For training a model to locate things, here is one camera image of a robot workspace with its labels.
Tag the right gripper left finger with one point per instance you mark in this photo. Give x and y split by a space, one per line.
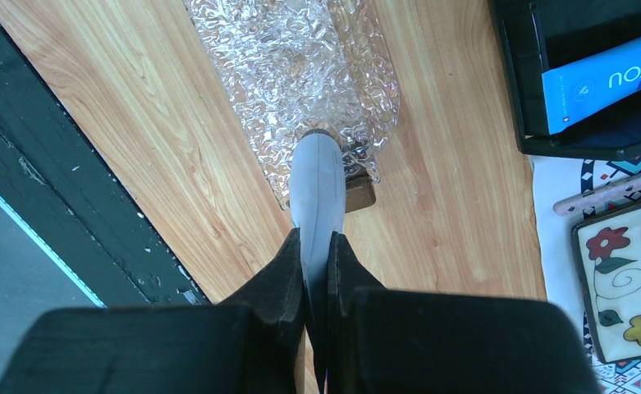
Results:
251 342

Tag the grey white toothpaste tube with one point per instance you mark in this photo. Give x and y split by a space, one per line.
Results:
318 204

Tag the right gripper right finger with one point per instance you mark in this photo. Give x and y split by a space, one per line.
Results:
389 341

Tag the pink handled fork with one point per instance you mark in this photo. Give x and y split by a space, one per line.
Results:
598 197

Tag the black compartment organizer box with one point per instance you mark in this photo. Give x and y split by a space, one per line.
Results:
537 36

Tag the clear glass tray wooden handles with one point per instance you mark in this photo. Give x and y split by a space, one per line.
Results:
289 67

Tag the square floral plate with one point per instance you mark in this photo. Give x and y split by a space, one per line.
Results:
607 253

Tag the blue toothpaste tube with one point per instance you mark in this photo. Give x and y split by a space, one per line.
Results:
578 90

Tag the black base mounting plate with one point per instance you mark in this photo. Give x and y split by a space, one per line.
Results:
58 189

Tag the patterned white placemat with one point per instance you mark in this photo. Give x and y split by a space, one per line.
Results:
555 179

